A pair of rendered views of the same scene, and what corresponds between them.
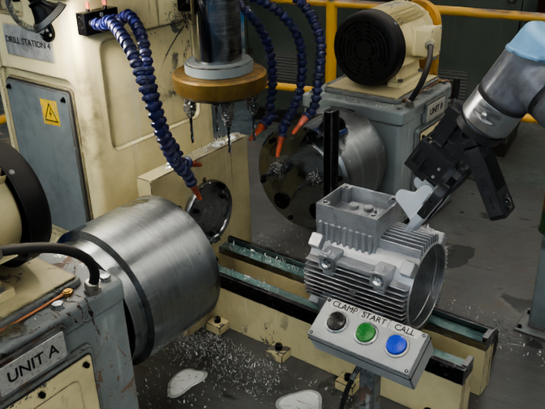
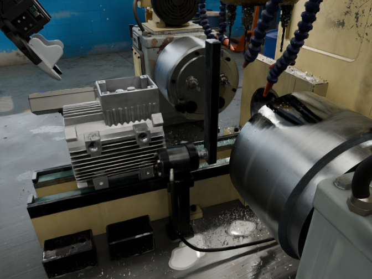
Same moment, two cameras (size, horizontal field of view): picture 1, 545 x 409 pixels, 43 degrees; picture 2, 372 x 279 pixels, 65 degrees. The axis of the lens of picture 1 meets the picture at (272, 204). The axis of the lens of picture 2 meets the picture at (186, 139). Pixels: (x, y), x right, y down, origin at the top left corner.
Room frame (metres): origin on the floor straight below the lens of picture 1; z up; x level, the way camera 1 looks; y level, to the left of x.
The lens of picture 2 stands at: (1.56, -0.59, 1.35)
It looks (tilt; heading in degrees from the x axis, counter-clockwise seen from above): 29 degrees down; 124
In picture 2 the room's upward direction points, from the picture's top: 1 degrees counter-clockwise
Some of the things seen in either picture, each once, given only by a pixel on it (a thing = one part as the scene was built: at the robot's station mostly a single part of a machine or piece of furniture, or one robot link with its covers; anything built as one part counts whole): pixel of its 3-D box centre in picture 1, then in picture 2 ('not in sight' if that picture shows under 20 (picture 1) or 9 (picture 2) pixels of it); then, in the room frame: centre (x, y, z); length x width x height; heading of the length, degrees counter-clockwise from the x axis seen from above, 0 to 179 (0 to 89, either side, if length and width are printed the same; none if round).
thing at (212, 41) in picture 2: (331, 169); (210, 107); (1.30, -0.12, 1.12); 0.04 x 0.03 x 0.26; 53
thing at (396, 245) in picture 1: (376, 269); (115, 139); (1.08, -0.19, 1.02); 0.20 x 0.19 x 0.19; 54
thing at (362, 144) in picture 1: (328, 161); (326, 185); (1.54, -0.14, 1.04); 0.41 x 0.25 x 0.25; 143
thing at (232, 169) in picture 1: (189, 223); (282, 124); (1.37, 0.19, 0.97); 0.30 x 0.11 x 0.34; 143
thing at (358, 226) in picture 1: (358, 218); (127, 99); (1.11, -0.15, 1.11); 0.12 x 0.11 x 0.07; 54
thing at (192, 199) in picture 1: (209, 213); (264, 113); (1.33, 0.14, 1.02); 0.15 x 0.02 x 0.15; 143
